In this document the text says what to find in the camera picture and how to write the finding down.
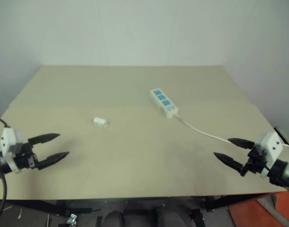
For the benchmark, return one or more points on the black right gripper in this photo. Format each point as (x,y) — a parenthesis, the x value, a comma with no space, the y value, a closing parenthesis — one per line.
(254,160)

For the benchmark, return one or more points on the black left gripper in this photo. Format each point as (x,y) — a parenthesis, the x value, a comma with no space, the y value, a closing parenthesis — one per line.
(24,157)

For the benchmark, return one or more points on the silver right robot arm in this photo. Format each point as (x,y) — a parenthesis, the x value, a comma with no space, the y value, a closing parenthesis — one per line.
(283,172)

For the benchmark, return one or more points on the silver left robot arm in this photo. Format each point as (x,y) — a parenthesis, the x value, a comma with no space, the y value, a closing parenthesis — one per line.
(0,163)

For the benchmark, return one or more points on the white plug adapter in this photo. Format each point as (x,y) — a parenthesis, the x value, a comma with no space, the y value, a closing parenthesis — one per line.
(100,122)

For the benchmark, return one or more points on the white blue power strip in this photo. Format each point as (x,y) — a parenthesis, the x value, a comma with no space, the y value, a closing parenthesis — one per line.
(164,102)

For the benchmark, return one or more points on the orange floor mat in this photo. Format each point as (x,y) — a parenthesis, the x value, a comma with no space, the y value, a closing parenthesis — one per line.
(253,215)

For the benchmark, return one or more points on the small metal clamp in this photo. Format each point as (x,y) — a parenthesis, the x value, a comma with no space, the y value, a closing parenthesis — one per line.
(72,218)

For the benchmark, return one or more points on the dark rounded shape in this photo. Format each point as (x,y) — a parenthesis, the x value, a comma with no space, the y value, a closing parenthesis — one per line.
(113,218)

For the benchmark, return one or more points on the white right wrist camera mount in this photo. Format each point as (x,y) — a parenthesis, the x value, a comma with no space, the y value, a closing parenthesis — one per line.
(270,146)

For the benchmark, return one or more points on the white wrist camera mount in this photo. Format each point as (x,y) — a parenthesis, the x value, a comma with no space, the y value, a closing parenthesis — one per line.
(8,146)
(270,146)

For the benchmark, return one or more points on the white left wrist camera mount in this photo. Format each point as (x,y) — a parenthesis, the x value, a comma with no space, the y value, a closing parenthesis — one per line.
(8,146)

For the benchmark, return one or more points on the black table frame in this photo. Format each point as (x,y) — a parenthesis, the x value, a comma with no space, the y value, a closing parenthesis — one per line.
(229,201)

